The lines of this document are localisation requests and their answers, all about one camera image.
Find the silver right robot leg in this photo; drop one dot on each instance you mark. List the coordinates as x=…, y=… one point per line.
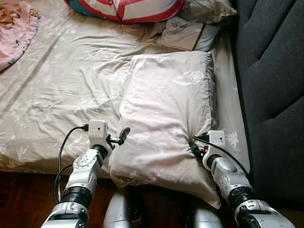
x=204, y=219

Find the silver robot leg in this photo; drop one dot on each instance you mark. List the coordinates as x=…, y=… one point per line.
x=204, y=219
x=121, y=211

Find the large grey floral pillow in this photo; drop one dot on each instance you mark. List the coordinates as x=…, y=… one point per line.
x=166, y=118

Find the red white blue bolster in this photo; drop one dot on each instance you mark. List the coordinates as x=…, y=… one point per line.
x=128, y=9

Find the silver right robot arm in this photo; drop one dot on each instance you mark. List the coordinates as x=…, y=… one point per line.
x=237, y=187

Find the bed with grey floral sheet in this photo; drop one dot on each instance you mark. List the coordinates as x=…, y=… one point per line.
x=66, y=90

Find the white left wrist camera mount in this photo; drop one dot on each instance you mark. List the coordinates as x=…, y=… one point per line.
x=98, y=132

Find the pink cartoon print blanket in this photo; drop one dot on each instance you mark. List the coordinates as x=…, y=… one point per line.
x=16, y=33

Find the small white print pillow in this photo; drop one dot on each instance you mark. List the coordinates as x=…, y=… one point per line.
x=187, y=34

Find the dark grey upholstered headboard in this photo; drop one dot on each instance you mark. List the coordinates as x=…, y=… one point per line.
x=270, y=95

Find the silver left robot leg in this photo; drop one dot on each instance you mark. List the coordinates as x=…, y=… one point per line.
x=121, y=211

